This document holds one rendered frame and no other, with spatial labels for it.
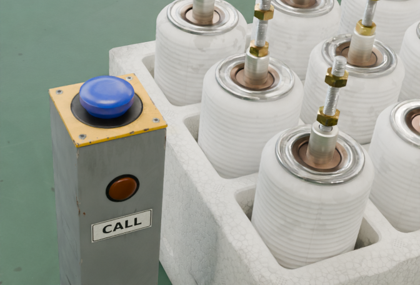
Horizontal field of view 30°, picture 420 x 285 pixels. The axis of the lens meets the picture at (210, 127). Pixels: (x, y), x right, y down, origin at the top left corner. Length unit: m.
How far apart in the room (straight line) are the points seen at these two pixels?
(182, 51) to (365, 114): 0.19
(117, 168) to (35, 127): 0.50
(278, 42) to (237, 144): 0.17
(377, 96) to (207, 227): 0.21
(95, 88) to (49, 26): 0.71
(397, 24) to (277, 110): 0.25
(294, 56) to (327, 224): 0.26
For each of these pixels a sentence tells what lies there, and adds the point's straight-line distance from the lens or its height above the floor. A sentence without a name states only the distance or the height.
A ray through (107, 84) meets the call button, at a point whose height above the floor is 0.33.
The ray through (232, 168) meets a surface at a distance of 0.75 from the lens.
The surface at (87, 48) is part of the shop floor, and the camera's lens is 1.23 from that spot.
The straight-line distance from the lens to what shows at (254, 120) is 0.71.
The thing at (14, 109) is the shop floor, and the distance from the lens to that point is 1.11.
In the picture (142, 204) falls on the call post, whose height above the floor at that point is 0.24.
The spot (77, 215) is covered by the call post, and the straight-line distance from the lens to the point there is 0.60.
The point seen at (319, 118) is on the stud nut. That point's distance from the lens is 0.63.
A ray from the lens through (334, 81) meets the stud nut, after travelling 0.61.
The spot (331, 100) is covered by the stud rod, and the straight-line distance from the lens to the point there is 0.62.
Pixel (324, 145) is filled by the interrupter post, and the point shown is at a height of 0.27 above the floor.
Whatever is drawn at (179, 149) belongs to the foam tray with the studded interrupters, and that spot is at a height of 0.18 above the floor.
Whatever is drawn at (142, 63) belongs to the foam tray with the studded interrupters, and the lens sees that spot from 0.87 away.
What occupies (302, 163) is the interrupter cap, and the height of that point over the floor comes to 0.25.
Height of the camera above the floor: 0.67
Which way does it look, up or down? 38 degrees down
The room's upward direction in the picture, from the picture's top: 6 degrees clockwise
